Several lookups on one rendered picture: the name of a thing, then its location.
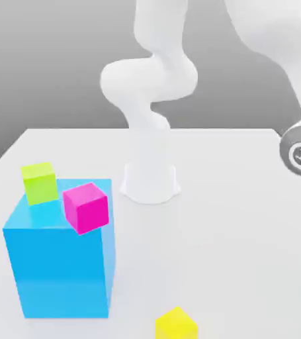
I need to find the small yellow cube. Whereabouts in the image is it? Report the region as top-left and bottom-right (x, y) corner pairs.
(155, 306), (199, 339)

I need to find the large blue box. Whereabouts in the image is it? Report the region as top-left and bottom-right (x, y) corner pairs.
(2, 178), (116, 319)

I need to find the small magenta cube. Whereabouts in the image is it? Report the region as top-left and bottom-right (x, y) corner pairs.
(62, 181), (110, 236)

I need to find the small lime green cube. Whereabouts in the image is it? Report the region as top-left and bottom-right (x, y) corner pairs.
(21, 162), (60, 207)

